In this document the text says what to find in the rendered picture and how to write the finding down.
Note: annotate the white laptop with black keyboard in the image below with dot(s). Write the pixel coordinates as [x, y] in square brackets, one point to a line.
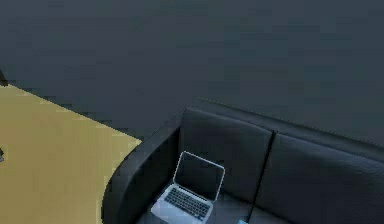
[196, 186]

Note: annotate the black leather sofa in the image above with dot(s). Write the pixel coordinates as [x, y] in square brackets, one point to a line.
[300, 173]

